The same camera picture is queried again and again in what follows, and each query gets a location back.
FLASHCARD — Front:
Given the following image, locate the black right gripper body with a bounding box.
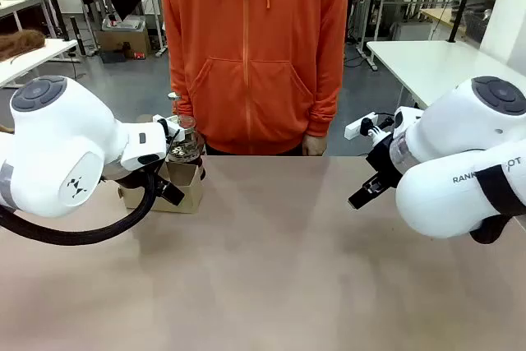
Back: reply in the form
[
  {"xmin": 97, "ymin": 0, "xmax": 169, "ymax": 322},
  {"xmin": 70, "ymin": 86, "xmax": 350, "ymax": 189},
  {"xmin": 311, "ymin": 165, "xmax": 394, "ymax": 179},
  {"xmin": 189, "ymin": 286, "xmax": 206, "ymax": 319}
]
[{"xmin": 364, "ymin": 132, "xmax": 410, "ymax": 190}]

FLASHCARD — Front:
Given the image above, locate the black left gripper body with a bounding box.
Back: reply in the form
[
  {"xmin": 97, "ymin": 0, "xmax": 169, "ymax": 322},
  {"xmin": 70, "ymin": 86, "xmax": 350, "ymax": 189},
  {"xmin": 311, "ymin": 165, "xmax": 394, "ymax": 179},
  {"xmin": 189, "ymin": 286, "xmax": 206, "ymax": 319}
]
[{"xmin": 102, "ymin": 164, "xmax": 159, "ymax": 192}]

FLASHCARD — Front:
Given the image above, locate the brown cardboard cup carrier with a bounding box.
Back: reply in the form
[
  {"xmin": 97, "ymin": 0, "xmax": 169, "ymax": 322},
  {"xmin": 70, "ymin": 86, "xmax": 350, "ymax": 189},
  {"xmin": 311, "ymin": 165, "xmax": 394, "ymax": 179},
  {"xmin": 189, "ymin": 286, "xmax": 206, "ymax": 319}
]
[{"xmin": 118, "ymin": 156, "xmax": 207, "ymax": 215}]

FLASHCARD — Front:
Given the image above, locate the person's left hand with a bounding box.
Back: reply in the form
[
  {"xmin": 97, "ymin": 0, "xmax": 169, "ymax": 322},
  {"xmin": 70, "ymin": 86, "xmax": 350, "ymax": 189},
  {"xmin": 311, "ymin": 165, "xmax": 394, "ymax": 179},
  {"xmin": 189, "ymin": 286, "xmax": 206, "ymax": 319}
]
[{"xmin": 302, "ymin": 135, "xmax": 329, "ymax": 158}]

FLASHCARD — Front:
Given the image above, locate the clear glass bottle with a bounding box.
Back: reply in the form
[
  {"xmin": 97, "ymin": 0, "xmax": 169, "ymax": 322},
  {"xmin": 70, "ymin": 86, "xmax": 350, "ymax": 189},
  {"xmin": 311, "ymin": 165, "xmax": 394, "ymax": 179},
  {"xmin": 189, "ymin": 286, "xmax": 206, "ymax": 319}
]
[{"xmin": 167, "ymin": 94, "xmax": 203, "ymax": 164}]

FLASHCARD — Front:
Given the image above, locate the large white side table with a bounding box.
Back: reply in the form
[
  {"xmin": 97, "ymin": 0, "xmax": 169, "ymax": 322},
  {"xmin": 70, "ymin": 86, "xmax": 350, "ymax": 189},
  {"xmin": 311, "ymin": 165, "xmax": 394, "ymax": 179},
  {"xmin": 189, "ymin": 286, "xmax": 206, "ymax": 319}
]
[{"xmin": 365, "ymin": 39, "xmax": 526, "ymax": 110}]

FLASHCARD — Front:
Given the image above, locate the brown cardboard box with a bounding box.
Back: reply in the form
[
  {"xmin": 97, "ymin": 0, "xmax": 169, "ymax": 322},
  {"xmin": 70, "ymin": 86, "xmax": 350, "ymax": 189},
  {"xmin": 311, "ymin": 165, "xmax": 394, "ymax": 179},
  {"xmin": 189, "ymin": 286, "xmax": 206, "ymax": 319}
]
[{"xmin": 96, "ymin": 29, "xmax": 152, "ymax": 58}]

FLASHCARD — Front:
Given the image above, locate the white table with wig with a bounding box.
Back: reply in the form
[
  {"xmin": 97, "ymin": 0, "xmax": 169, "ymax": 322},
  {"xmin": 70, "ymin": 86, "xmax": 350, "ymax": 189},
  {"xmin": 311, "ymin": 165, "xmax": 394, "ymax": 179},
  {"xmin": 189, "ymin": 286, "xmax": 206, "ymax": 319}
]
[{"xmin": 0, "ymin": 38, "xmax": 79, "ymax": 90}]

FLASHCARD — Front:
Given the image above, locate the grey plastic bin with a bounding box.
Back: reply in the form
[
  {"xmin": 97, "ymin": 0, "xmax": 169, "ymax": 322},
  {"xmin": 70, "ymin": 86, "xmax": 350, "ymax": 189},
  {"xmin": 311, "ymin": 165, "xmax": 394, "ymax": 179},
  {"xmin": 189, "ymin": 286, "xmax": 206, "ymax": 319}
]
[{"xmin": 101, "ymin": 16, "xmax": 147, "ymax": 34}]

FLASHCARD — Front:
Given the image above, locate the person in orange hoodie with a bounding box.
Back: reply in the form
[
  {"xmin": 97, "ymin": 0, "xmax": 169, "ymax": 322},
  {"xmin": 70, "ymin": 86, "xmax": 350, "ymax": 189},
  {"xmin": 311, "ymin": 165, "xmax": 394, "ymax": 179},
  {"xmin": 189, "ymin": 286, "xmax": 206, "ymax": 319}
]
[{"xmin": 158, "ymin": 0, "xmax": 350, "ymax": 155}]

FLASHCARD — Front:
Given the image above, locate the brown hair wig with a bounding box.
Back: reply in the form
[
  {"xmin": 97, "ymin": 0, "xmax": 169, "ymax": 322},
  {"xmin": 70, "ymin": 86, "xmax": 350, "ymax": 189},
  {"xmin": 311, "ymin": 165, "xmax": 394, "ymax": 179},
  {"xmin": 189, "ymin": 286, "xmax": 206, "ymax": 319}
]
[{"xmin": 0, "ymin": 29, "xmax": 46, "ymax": 61}]

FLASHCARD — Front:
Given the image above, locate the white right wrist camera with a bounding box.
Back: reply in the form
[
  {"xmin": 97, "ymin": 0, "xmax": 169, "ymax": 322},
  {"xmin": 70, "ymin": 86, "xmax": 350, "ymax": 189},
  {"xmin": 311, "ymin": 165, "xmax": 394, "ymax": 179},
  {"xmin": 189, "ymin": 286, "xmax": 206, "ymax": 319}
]
[{"xmin": 344, "ymin": 111, "xmax": 396, "ymax": 141}]

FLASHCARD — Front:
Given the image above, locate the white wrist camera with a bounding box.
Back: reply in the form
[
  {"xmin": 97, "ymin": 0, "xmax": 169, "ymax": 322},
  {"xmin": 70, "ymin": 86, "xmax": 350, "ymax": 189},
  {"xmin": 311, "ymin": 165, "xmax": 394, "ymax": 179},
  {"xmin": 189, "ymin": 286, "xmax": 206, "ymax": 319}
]
[
  {"xmin": 151, "ymin": 114, "xmax": 182, "ymax": 132},
  {"xmin": 344, "ymin": 111, "xmax": 396, "ymax": 141}
]

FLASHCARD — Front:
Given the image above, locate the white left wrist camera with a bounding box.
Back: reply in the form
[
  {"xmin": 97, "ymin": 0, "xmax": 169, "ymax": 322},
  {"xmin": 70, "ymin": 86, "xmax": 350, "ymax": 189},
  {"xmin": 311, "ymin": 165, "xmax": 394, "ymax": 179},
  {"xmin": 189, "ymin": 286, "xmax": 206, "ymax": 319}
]
[{"xmin": 151, "ymin": 114, "xmax": 182, "ymax": 132}]

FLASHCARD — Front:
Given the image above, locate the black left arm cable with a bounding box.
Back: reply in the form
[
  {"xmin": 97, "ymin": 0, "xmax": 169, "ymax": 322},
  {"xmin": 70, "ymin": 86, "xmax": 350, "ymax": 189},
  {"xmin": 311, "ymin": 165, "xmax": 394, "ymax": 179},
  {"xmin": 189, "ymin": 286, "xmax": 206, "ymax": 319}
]
[{"xmin": 0, "ymin": 164, "xmax": 165, "ymax": 247}]

